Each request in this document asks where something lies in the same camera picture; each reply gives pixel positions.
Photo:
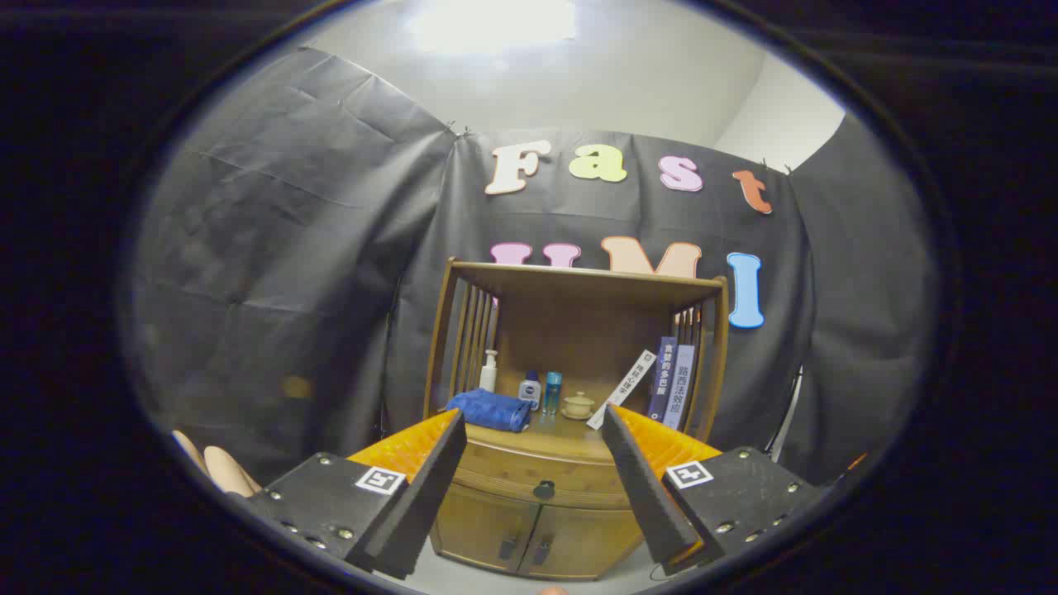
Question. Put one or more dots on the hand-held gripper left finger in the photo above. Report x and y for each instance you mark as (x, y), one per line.
(421, 504)

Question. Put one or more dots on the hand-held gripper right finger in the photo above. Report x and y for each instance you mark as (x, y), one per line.
(649, 496)

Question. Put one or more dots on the wooden drawer with black knob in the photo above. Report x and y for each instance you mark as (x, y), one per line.
(512, 475)

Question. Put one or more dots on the wooden cabinet door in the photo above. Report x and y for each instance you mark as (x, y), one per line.
(471, 529)
(587, 541)

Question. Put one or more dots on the wooden cabinet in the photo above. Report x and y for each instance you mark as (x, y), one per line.
(579, 322)

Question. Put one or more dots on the pale grey book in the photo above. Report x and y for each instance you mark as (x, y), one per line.
(679, 388)

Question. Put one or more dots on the white book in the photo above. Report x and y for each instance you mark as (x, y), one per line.
(628, 384)

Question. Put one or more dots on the beige lidded teacup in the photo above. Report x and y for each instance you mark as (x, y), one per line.
(579, 406)

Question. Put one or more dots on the dark blue book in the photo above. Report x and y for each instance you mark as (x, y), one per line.
(663, 380)

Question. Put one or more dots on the blue rolled towel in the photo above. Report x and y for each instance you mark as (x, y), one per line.
(492, 409)

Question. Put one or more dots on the clear blue bottle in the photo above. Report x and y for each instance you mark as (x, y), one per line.
(552, 392)

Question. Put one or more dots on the white pump bottle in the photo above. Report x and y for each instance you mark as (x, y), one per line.
(488, 378)

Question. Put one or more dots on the white bottle with blue cap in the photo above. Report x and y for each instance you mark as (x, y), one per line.
(530, 392)

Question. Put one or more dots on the thin white pole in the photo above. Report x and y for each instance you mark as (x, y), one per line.
(787, 413)

